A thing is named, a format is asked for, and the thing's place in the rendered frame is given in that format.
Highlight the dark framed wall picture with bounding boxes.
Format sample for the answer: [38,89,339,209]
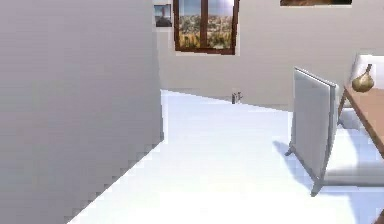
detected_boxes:
[279,0,353,7]

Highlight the brown framed window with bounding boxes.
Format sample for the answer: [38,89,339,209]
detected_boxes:
[172,0,241,56]

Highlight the small framed wall picture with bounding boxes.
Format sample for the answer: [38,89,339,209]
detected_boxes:
[153,3,173,29]

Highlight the white chair with grey legs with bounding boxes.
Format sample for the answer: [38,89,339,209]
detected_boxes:
[284,66,384,198]

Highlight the brown wooden table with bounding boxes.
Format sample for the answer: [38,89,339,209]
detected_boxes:
[337,83,384,224]

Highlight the golden round vase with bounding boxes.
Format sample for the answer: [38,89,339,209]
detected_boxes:
[351,63,375,94]

